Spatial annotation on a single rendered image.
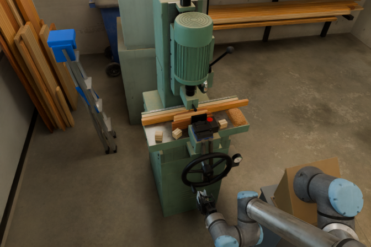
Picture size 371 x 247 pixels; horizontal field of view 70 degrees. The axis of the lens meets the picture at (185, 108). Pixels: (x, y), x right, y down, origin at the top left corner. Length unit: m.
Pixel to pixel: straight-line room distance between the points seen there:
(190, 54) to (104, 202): 1.52
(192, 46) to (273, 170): 1.66
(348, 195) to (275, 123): 1.71
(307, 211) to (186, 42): 1.07
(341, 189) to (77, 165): 2.05
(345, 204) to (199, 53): 0.91
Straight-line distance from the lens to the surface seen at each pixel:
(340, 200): 1.36
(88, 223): 2.30
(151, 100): 1.85
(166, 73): 1.57
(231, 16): 3.48
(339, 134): 3.17
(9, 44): 2.44
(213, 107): 1.60
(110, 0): 3.00
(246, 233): 1.29
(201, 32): 1.18
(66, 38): 1.92
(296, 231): 1.01
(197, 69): 1.28
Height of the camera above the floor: 2.03
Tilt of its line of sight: 43 degrees down
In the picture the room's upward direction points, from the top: 2 degrees clockwise
